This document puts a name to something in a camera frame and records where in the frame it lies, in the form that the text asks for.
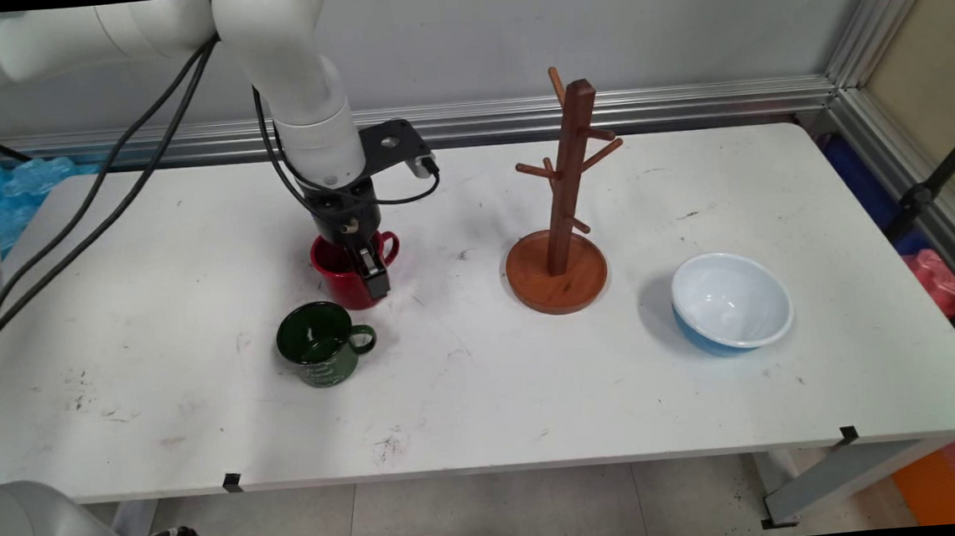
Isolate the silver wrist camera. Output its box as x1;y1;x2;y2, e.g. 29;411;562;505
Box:
405;150;440;180

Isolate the red ceramic mug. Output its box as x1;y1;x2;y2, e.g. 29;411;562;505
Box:
309;228;405;314

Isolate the dark green enamel mug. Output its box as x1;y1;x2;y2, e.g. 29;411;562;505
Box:
273;298;381;391

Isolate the aluminium frame rail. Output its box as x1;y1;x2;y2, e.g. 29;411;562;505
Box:
818;0;955;329
0;73;839;178

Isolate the pink crumpled plastic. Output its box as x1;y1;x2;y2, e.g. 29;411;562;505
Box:
903;247;955;321

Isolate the pink red foam sheet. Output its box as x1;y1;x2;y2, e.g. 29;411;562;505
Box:
889;432;955;528

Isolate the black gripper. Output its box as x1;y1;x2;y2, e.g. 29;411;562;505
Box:
302;176;394;304

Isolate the white and blue bowl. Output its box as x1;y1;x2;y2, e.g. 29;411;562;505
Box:
668;247;797;361

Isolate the grey table leg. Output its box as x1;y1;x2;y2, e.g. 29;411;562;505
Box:
755;436;955;531

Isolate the wooden mug tree stand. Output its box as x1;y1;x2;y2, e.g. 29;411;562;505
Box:
491;62;636;319

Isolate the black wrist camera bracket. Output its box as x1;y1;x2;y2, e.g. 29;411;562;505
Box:
356;117;439;185

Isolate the blue plastic bin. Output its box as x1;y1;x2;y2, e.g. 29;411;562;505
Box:
820;132;903;237

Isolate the black stand pole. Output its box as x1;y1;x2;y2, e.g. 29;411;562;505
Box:
877;120;955;245

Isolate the black camera cable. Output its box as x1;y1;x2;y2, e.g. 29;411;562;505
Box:
252;73;444;217

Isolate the blue bubble wrap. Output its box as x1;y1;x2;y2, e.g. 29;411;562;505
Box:
0;154;107;257

